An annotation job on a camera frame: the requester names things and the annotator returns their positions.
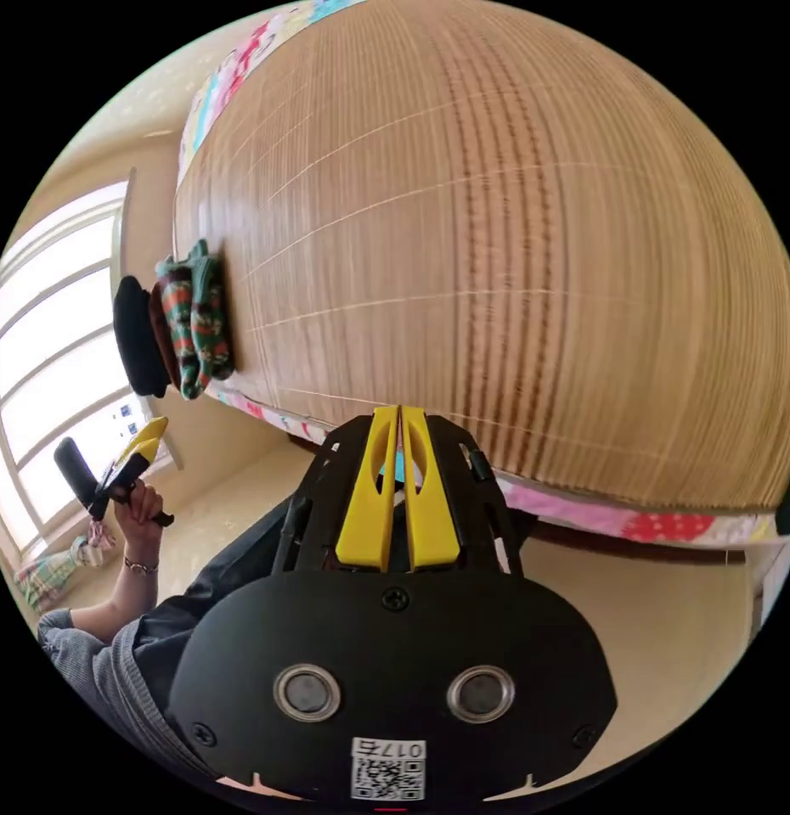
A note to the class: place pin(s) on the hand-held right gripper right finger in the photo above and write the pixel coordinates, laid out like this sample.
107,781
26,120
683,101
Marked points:
433,522

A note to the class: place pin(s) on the person's left hand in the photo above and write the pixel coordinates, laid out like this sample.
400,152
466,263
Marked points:
142,522

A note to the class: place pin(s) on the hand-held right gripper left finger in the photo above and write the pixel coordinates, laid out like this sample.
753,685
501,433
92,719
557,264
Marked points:
363,516

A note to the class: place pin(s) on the window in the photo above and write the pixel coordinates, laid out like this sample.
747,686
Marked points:
51,331

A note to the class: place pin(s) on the checked cloth bundle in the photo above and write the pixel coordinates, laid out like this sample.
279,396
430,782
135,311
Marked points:
51,573

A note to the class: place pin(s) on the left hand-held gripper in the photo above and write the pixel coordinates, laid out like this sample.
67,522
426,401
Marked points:
118,482

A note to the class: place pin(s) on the person's body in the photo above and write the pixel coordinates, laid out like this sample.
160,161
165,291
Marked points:
121,687

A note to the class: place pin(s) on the pile of clothes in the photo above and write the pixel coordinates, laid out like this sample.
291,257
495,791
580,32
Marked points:
197,318

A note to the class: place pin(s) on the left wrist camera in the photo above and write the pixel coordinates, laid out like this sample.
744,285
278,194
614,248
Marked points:
75,471

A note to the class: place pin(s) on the person's left forearm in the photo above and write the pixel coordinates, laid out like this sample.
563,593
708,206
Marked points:
124,598

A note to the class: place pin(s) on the bed with woven mat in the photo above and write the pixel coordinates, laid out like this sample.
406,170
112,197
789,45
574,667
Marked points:
471,223

